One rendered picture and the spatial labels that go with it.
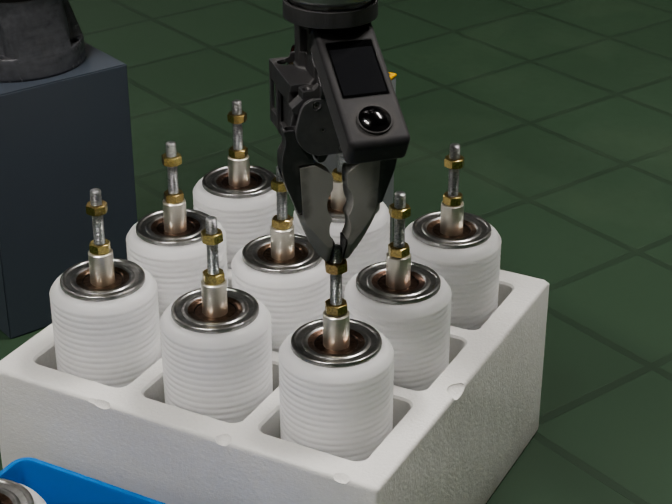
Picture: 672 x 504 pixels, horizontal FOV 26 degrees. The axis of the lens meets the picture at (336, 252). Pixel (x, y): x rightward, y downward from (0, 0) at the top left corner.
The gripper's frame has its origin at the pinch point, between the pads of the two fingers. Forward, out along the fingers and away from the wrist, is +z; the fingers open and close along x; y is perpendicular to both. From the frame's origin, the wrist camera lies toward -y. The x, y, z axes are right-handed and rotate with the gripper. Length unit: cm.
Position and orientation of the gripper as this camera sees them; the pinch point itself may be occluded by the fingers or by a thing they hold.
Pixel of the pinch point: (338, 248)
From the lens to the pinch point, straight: 115.7
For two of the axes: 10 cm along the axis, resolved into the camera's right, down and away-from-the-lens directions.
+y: -3.0, -4.5, 8.4
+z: 0.0, 8.8, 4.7
